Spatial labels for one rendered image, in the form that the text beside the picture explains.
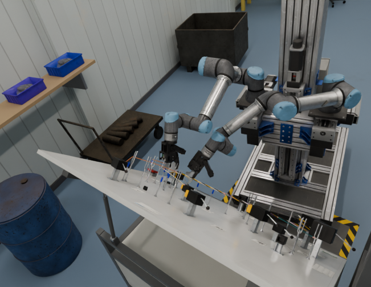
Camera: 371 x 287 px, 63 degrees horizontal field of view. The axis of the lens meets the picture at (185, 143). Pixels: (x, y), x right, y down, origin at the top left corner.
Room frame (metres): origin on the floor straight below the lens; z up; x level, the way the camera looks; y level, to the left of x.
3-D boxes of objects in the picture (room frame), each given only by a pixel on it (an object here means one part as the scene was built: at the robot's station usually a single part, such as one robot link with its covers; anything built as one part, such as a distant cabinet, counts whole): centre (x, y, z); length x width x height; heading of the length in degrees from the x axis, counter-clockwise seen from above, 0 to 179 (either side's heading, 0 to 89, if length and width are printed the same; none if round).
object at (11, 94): (2.57, 1.31, 1.27); 0.30 x 0.21 x 0.10; 145
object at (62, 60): (2.99, 1.02, 1.28); 0.32 x 0.22 x 0.11; 145
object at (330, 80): (1.57, -0.99, 1.33); 0.13 x 0.12 x 0.14; 7
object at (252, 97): (1.86, -0.58, 1.21); 0.15 x 0.15 x 0.10
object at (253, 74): (1.87, -0.57, 1.33); 0.13 x 0.12 x 0.14; 49
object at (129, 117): (2.99, 0.74, 0.41); 1.04 x 0.62 x 0.82; 147
